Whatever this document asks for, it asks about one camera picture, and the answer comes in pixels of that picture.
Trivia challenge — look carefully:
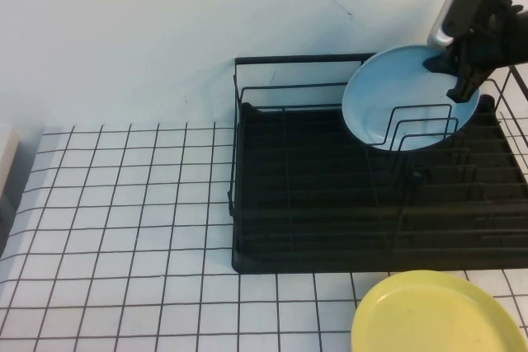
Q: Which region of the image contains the light blue plate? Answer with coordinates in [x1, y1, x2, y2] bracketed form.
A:
[341, 45, 482, 153]

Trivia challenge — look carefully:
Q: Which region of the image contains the white grid-patterned tablecloth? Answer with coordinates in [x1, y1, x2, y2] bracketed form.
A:
[0, 122, 528, 352]

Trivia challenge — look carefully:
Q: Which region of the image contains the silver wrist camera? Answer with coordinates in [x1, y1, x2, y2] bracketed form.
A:
[427, 0, 487, 47]

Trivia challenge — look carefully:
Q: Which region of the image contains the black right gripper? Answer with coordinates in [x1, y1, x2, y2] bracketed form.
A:
[422, 0, 524, 104]

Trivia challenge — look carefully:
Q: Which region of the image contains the black wire dish rack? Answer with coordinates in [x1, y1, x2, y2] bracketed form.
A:
[226, 51, 528, 265]

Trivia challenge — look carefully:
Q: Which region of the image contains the yellow plate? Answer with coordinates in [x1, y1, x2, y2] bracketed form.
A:
[350, 270, 528, 352]

